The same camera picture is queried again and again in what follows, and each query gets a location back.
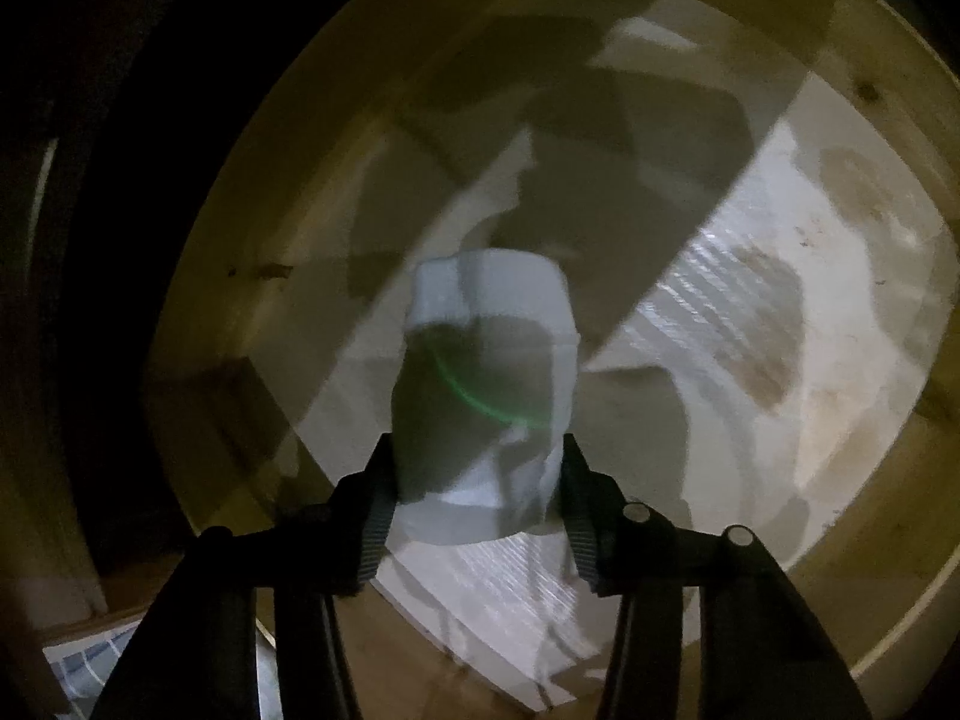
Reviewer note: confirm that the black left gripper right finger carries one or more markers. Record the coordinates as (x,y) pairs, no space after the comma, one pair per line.
(764,654)

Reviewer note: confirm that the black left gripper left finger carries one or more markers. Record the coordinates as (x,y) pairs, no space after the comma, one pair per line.
(194,653)

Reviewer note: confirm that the white sock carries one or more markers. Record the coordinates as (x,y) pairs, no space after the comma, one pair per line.
(484,396)

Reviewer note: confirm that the light wooden drawer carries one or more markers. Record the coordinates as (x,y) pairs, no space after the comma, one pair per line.
(755,207)

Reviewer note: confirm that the grey plaid blanket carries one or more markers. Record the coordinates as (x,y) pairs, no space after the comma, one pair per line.
(83,666)

